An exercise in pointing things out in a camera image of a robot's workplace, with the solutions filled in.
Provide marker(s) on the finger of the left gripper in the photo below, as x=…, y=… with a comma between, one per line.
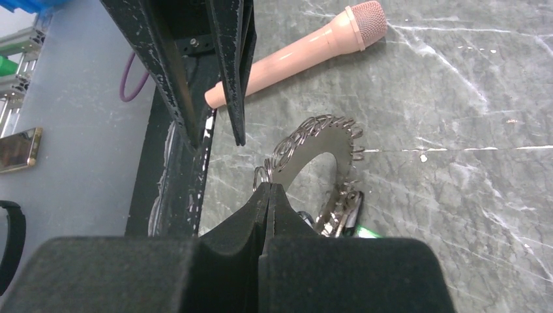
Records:
x=301, y=271
x=216, y=272

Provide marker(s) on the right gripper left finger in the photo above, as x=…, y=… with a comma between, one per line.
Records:
x=154, y=29

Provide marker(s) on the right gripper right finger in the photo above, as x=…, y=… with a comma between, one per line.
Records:
x=234, y=36

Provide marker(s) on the metal disc with keyrings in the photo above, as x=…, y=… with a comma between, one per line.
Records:
x=318, y=157

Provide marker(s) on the green key tag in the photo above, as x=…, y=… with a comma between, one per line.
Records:
x=362, y=232

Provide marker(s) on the black base beam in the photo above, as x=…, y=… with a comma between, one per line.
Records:
x=170, y=183

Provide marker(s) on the gold smartphone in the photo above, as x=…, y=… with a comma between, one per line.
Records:
x=19, y=151

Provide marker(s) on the aluminium frame rail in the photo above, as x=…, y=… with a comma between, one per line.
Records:
x=22, y=38

